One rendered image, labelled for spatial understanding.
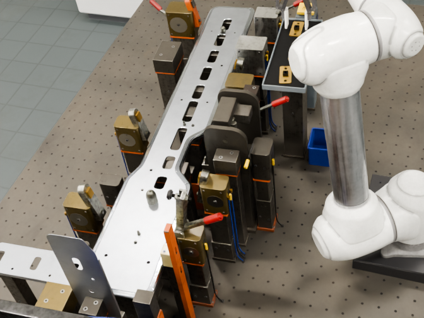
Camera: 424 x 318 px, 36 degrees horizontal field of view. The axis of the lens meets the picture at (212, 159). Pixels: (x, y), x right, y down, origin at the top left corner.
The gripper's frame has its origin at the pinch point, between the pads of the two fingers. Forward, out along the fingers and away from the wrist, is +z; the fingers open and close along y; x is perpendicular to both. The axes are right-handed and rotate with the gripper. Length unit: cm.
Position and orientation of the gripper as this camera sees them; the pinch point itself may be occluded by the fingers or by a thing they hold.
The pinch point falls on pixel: (296, 19)
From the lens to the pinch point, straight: 226.3
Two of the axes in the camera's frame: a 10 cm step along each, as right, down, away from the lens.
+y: -9.6, -1.2, 2.6
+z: 1.1, 6.9, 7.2
